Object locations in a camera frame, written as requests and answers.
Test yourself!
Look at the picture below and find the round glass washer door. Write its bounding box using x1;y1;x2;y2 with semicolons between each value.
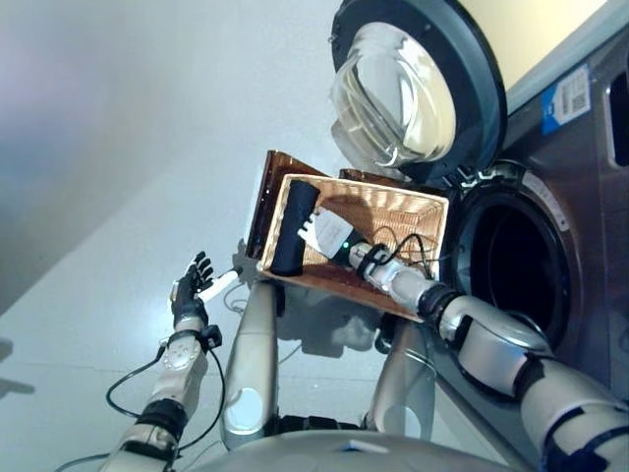
327;0;508;183

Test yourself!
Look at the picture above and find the glossy brown wooden stool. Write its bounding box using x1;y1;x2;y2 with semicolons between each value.
245;149;414;269

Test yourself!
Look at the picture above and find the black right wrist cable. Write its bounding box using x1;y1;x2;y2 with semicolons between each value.
356;230;448;281

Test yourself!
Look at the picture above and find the white counter cabinet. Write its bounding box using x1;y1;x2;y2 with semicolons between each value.
454;0;610;94

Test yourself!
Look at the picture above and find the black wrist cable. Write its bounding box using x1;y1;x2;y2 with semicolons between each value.
53;338;227;472
356;230;448;281

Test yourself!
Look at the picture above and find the black garment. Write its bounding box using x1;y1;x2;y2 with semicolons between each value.
269;179;323;277

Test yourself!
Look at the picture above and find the grey front-load washing machine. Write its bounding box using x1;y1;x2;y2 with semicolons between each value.
431;9;629;472

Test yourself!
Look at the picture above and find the blue white energy sticker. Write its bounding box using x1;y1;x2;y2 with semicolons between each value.
540;63;591;138

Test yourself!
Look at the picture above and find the tan wicker laundry basket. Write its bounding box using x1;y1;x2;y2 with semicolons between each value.
256;172;451;325

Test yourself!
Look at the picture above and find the robot grey torso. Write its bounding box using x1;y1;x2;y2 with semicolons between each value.
191;430;522;472

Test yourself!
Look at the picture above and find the robot right silver leg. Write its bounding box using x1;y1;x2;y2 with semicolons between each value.
366;319;438;442

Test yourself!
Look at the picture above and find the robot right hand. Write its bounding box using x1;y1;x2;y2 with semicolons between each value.
297;206;368;265

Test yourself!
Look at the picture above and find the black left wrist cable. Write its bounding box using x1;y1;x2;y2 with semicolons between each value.
53;338;227;472

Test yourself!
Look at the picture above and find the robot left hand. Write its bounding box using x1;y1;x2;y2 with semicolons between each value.
169;250;242;330

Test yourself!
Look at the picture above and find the robot silver leg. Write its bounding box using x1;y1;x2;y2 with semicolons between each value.
366;319;438;442
220;279;284;451

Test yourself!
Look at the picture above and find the robot left silver leg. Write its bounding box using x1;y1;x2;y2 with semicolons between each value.
220;279;284;451

